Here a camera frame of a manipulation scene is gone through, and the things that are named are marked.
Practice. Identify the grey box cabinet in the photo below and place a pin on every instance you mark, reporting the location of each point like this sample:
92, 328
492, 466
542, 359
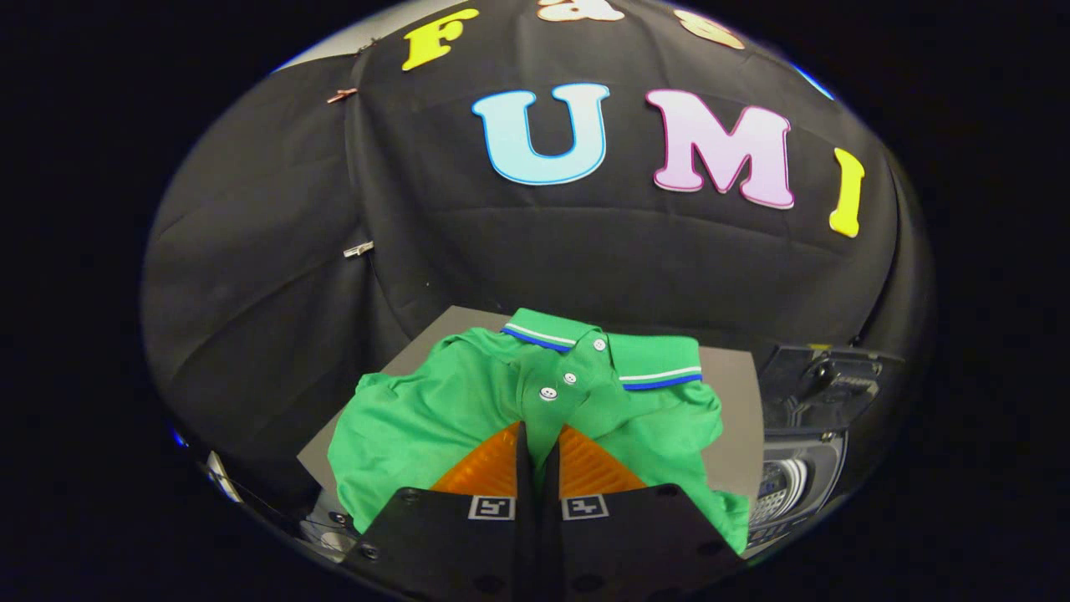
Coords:
736, 418

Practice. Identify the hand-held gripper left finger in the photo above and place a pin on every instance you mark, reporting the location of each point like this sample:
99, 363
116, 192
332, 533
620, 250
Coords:
468, 552

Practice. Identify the dark transparent washing machine lid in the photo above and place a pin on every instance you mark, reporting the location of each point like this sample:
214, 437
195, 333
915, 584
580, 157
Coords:
827, 385

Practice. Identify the silver clip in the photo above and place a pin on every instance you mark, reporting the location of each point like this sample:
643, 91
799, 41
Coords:
358, 249

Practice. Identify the green polo shirt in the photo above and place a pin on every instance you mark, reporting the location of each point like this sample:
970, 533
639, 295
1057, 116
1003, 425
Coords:
418, 418

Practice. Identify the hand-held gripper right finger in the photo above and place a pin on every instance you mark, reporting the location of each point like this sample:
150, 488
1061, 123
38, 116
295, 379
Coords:
619, 552

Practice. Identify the copper clip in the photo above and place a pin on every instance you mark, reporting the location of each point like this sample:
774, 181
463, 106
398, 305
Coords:
341, 94

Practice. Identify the grey washing machine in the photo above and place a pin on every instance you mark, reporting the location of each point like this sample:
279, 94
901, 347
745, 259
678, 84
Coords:
794, 485

